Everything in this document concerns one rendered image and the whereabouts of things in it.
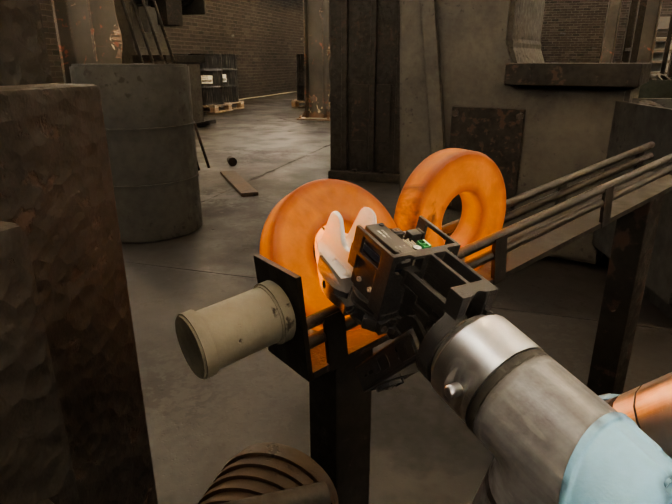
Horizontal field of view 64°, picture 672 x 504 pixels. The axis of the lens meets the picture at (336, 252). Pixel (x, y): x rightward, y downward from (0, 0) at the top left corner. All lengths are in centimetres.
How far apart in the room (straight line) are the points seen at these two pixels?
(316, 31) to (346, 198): 846
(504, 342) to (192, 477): 107
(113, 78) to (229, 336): 244
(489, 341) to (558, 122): 225
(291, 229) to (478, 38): 223
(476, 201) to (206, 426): 105
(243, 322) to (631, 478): 30
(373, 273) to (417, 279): 4
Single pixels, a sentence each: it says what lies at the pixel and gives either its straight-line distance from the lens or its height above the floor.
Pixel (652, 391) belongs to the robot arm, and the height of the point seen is 66.
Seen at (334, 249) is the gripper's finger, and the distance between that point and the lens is 50.
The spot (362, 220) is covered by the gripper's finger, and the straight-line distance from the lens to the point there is 52.
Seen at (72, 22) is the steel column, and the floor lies 116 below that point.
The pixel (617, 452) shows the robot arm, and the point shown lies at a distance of 35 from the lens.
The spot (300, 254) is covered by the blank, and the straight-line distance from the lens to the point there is 52.
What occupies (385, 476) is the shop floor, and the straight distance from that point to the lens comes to 133.
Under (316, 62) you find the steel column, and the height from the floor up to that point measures 87.
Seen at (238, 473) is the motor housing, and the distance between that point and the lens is 55.
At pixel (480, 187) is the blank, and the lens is 64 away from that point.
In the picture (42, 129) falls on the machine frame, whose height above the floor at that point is 84.
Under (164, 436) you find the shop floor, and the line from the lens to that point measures 150.
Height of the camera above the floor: 89
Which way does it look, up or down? 20 degrees down
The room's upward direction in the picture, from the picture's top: straight up
